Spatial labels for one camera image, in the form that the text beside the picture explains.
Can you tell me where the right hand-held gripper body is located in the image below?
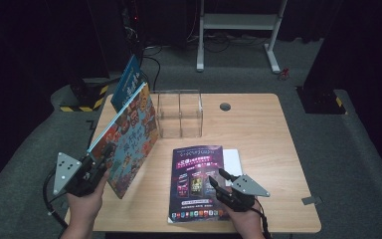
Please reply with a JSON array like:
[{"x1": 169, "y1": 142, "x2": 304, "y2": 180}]
[{"x1": 217, "y1": 173, "x2": 272, "y2": 213}]

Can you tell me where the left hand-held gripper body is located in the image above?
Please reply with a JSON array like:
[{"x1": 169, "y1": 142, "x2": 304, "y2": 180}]
[{"x1": 53, "y1": 151, "x2": 107, "y2": 198}]

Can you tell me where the white red hardcover book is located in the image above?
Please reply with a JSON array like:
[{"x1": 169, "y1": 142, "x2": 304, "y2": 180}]
[{"x1": 222, "y1": 148, "x2": 244, "y2": 179}]

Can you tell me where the purple magazine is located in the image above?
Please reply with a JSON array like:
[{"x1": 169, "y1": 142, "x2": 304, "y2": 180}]
[{"x1": 167, "y1": 144, "x2": 231, "y2": 224}]

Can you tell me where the light blue green picture book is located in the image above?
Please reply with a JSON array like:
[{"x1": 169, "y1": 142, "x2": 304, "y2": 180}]
[{"x1": 87, "y1": 82, "x2": 160, "y2": 200}]

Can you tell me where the clear acrylic book holder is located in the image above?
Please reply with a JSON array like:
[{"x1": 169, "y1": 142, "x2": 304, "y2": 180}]
[{"x1": 150, "y1": 89, "x2": 204, "y2": 139}]

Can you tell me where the dark blue picture book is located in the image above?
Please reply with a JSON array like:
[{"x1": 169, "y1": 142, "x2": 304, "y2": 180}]
[{"x1": 109, "y1": 54, "x2": 147, "y2": 114}]

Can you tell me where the person's right hand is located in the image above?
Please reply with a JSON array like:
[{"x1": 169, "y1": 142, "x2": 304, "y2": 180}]
[{"x1": 223, "y1": 198, "x2": 267, "y2": 235}]

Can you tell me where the person's left hand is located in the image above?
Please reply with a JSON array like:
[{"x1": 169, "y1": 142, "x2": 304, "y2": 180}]
[{"x1": 67, "y1": 170, "x2": 109, "y2": 231}]

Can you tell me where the black yellow striped base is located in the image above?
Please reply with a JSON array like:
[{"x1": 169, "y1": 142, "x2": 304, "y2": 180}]
[
  {"x1": 59, "y1": 78, "x2": 109, "y2": 114},
  {"x1": 296, "y1": 87, "x2": 348, "y2": 116}
]

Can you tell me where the grey tape piece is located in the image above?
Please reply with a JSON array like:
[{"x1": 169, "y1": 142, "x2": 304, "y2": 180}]
[{"x1": 301, "y1": 195, "x2": 323, "y2": 206}]

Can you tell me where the dark equipment rack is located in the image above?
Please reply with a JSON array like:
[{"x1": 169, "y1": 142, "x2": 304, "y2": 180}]
[{"x1": 86, "y1": 0, "x2": 147, "y2": 76}]

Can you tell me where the white metal stand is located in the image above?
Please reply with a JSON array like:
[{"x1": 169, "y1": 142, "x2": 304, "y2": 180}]
[{"x1": 196, "y1": 0, "x2": 288, "y2": 75}]

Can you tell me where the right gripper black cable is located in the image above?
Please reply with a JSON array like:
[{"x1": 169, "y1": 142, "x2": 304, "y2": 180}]
[{"x1": 253, "y1": 198, "x2": 274, "y2": 239}]

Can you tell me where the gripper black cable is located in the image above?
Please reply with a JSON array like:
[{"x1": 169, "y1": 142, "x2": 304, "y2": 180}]
[
  {"x1": 253, "y1": 198, "x2": 274, "y2": 239},
  {"x1": 43, "y1": 167, "x2": 70, "y2": 231}
]

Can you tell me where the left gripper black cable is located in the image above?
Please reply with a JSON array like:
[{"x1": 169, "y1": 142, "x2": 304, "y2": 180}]
[{"x1": 43, "y1": 167, "x2": 70, "y2": 231}]

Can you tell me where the black floor cable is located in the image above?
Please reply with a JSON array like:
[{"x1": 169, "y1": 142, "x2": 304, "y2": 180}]
[{"x1": 138, "y1": 46, "x2": 163, "y2": 93}]

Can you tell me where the cable bundle under stand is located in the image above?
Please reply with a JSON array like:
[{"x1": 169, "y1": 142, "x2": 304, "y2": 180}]
[{"x1": 187, "y1": 31, "x2": 270, "y2": 54}]

